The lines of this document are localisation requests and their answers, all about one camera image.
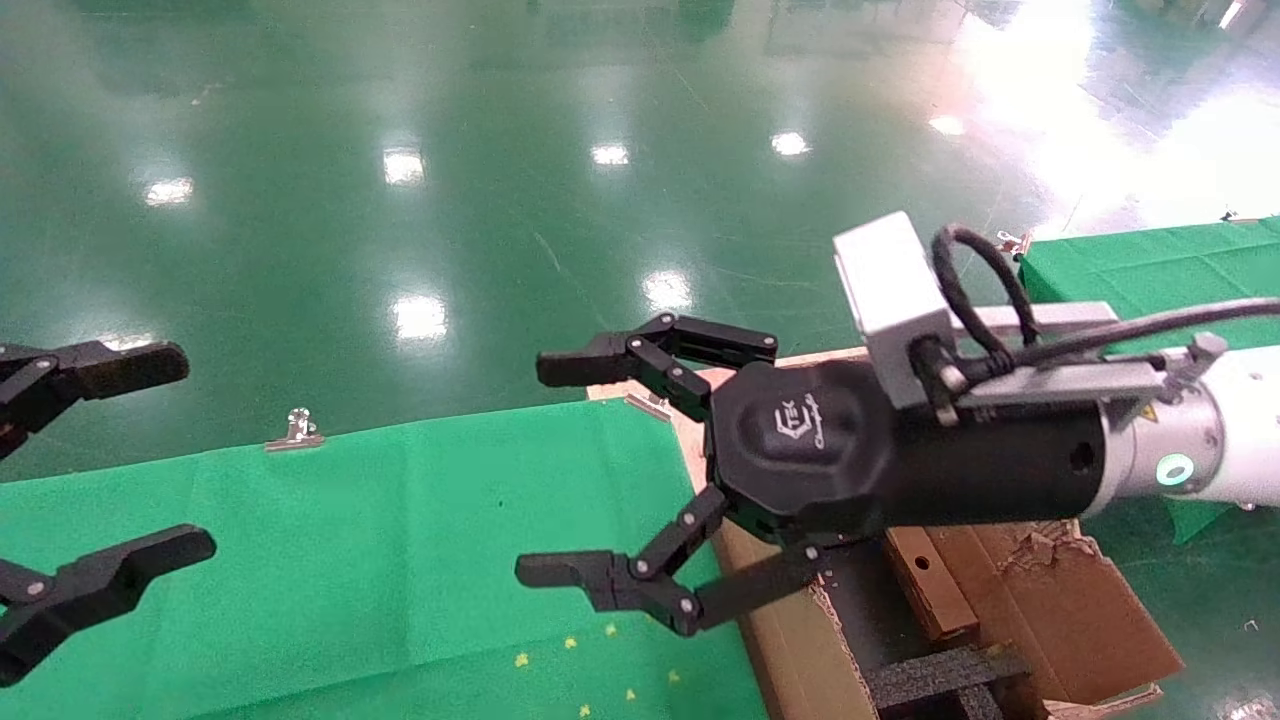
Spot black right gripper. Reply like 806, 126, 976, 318
515, 313, 1113, 638

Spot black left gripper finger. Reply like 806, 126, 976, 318
0, 342, 191, 461
0, 527, 218, 691

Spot small brown cardboard box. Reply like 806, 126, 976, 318
885, 525, 981, 643

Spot large open brown carton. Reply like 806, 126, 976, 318
715, 515, 1186, 720

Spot large green table cloth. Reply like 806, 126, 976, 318
0, 398, 771, 720

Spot black foam insert block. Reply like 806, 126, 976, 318
865, 645, 1036, 720

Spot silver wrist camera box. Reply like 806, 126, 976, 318
833, 212, 959, 411

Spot black braided camera cable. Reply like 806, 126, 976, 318
932, 225, 1280, 386

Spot silver camera mounting bracket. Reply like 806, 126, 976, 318
950, 302, 1228, 413

